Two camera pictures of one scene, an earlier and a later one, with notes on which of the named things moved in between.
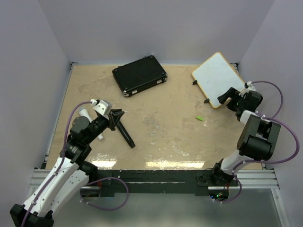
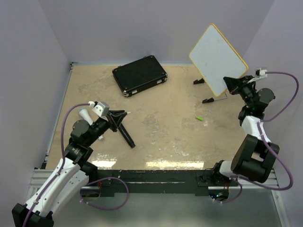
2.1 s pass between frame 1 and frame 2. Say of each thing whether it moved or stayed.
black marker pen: stayed
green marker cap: stayed
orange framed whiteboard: moved
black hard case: stayed
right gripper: moved
